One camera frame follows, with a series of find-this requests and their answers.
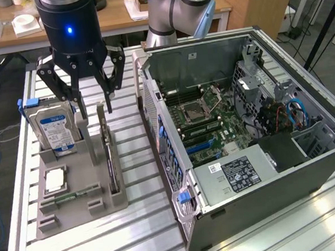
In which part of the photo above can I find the metal disk bay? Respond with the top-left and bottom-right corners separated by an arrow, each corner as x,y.
289,115 -> 335,161

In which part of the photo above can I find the red wire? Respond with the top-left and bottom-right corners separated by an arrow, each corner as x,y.
275,103 -> 302,129

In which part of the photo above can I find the blue case latch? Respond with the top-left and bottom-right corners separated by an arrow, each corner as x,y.
176,190 -> 192,205

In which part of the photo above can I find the wooden desk white frame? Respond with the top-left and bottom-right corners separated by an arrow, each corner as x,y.
0,0 -> 235,57

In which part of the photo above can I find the blue wire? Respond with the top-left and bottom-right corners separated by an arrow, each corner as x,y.
284,97 -> 311,128

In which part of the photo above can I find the wooden cabinet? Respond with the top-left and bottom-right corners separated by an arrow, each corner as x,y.
223,0 -> 308,44

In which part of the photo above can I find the dark power strip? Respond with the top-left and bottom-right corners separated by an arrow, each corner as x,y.
287,26 -> 303,41

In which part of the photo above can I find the green installed RAM stick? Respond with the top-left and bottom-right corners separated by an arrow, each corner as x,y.
180,122 -> 221,139

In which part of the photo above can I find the metal socket cover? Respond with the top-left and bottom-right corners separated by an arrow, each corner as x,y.
199,84 -> 224,110

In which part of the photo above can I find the green Dell motherboard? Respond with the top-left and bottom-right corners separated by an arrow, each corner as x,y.
160,78 -> 259,171

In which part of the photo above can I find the white box with round part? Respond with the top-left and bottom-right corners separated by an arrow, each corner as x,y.
11,12 -> 42,39

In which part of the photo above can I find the black Nvidia graphics card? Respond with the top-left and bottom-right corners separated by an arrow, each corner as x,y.
95,100 -> 122,196

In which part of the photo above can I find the CPU socket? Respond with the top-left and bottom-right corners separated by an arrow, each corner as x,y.
182,100 -> 208,123

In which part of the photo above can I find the grey power supply unit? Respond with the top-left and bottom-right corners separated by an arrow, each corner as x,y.
191,142 -> 281,215

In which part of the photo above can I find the green loose RAM stick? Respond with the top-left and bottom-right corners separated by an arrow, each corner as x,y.
40,190 -> 89,205

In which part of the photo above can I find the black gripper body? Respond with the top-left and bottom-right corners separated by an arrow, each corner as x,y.
36,0 -> 112,82

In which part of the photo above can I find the grey plastic parts rack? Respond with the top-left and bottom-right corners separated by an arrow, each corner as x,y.
23,106 -> 132,241

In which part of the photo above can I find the open dark grey PC case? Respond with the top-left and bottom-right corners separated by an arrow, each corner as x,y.
129,17 -> 335,251

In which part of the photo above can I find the hard disk with blue caddy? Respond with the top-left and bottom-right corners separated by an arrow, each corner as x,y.
16,89 -> 84,162

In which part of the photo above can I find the silver chipset heatsink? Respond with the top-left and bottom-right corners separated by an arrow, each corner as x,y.
226,141 -> 243,153

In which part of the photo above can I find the silver CPU chip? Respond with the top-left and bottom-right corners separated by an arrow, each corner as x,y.
44,169 -> 67,193

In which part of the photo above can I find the blue expansion slot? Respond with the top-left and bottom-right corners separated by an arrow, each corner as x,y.
186,141 -> 215,156

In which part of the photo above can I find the white paper stack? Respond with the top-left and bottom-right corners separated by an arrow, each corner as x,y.
123,0 -> 150,23

